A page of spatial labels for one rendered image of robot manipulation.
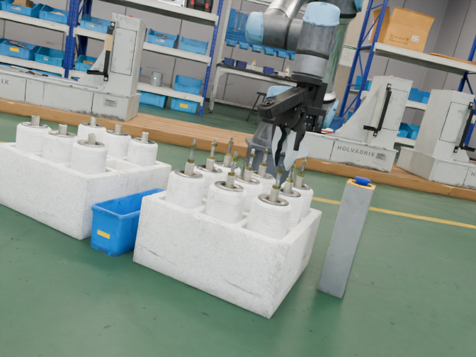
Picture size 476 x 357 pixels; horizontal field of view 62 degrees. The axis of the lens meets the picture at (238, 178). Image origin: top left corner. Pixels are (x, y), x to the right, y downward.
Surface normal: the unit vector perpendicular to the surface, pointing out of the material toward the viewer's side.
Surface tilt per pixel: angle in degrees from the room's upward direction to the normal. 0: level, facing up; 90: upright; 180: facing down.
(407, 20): 102
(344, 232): 90
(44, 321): 0
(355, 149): 90
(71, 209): 90
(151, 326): 0
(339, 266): 90
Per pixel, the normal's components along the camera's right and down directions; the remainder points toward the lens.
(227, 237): -0.39, 0.13
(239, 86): 0.09, 0.25
